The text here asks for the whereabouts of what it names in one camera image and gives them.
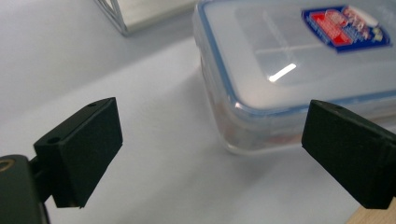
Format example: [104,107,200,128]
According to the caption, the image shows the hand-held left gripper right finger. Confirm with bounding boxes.
[301,99,396,210]

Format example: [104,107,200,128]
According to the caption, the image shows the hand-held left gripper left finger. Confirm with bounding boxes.
[33,96,124,209]

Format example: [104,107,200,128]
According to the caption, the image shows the large clear plastic food container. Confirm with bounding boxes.
[191,0,396,156]

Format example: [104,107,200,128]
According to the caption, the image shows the white wire rack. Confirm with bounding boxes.
[92,0,201,37]

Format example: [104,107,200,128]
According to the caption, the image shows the grey table mat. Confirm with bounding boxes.
[0,0,396,224]

